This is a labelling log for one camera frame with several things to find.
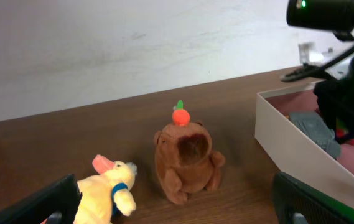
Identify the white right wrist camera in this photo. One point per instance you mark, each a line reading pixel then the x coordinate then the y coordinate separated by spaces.
pixel 310 55

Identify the brown plush capybara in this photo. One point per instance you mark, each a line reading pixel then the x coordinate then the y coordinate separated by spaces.
pixel 185 160

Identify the multicolour puzzle cube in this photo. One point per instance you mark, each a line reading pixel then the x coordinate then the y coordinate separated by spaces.
pixel 342 134

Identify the yellow plush duck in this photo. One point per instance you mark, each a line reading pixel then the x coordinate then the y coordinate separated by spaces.
pixel 107 193

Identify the white cardboard box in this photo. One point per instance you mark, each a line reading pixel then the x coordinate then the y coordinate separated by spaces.
pixel 296 154

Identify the yellow grey toy truck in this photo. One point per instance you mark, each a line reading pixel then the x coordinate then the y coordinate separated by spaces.
pixel 313 126

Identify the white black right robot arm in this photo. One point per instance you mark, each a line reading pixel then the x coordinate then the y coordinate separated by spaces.
pixel 336 16

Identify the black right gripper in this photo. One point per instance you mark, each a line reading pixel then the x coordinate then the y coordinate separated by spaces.
pixel 335 99

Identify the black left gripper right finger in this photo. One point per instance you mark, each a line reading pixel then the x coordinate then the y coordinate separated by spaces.
pixel 297 202

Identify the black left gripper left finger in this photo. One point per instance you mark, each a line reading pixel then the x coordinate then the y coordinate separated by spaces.
pixel 55 203

